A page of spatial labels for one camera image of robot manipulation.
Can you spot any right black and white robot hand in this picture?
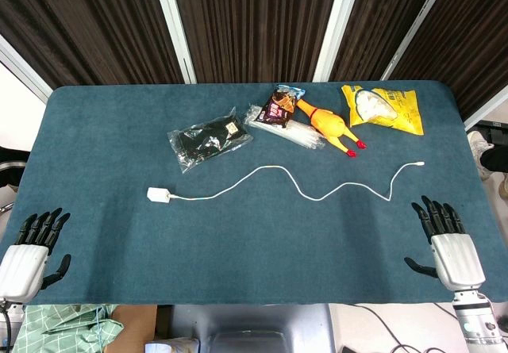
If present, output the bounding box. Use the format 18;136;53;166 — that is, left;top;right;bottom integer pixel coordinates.
403;195;487;293

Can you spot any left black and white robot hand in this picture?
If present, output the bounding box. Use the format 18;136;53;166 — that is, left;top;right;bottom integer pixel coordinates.
0;207;72;305

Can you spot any white charger with cable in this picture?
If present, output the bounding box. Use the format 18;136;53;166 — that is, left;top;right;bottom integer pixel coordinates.
168;161;425;204

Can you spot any white power adapter plug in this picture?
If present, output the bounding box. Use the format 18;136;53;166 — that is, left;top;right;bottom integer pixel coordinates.
146;186;173;203

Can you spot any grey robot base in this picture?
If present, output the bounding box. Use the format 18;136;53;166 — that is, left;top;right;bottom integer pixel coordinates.
156;303;334;353

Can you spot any green checked cloth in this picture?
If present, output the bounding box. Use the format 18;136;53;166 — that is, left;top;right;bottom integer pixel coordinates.
13;304;125;353

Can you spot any white shoe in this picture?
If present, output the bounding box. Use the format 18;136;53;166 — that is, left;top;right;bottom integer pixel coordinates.
467;129;495;180

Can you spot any brown cardboard box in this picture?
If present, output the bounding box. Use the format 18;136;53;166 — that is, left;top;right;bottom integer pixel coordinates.
105;304;159;353

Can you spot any yellow bag of white candies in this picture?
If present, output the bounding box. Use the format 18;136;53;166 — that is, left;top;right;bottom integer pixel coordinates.
341;84;425;136

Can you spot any white and blue packet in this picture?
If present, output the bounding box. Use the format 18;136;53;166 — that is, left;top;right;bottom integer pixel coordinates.
144;339;199;353

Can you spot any yellow rubber chicken toy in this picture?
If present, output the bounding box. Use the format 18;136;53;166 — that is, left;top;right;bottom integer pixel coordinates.
296;98;368;158

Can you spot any clear pack of straws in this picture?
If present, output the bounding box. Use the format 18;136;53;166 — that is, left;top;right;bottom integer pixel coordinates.
243;103;325;151

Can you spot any black item in clear bag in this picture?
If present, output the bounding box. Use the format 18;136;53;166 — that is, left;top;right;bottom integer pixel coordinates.
166;106;254;175

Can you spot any dark snack packet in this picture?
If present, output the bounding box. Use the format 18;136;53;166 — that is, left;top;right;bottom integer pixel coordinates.
257;84;306;128

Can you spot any thin black wire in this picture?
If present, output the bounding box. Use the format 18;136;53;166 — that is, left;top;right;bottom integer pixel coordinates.
356;304;424;353

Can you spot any white partition post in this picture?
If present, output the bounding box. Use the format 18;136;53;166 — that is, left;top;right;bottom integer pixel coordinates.
0;35;53;102
150;0;198;84
464;95;508;130
380;0;453;81
313;0;364;82

